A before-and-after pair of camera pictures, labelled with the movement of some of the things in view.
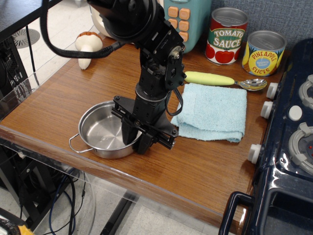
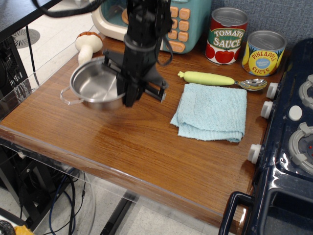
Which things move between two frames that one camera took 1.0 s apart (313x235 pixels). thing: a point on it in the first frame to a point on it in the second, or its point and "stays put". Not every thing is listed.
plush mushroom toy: x=89 y=42 stays put
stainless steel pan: x=98 y=129 to x=94 y=83
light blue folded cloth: x=212 y=113 stays put
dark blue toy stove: x=281 y=202 stays put
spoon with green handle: x=251 y=84 stays put
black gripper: x=147 y=112 to x=138 y=62
